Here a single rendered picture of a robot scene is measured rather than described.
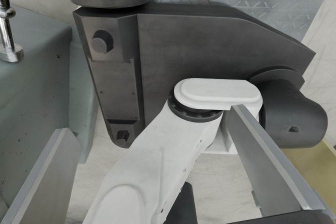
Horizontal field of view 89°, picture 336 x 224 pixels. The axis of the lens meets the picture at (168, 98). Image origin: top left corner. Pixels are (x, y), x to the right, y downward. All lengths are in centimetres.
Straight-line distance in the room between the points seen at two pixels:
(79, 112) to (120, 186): 106
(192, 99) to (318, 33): 107
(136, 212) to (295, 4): 70
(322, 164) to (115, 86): 129
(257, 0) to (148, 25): 37
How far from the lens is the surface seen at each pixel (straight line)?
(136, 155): 32
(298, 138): 51
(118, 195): 26
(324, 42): 142
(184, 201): 231
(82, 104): 123
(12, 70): 70
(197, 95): 38
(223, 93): 41
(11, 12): 63
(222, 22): 48
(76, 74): 109
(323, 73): 156
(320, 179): 146
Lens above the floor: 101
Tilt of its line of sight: 51 degrees down
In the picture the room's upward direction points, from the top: 178 degrees counter-clockwise
